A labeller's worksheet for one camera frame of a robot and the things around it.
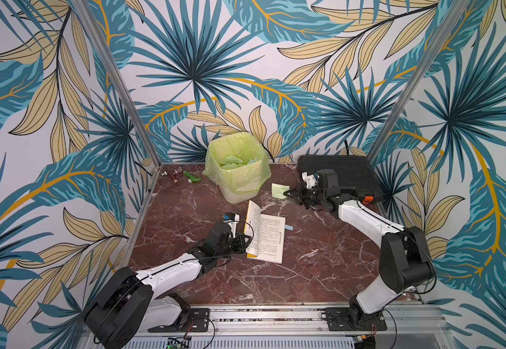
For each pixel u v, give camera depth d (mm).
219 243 663
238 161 1032
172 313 605
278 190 889
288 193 858
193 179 1099
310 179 837
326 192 700
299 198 781
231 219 769
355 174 1061
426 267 463
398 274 456
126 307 408
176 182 1097
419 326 742
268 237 924
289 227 965
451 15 693
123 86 879
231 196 968
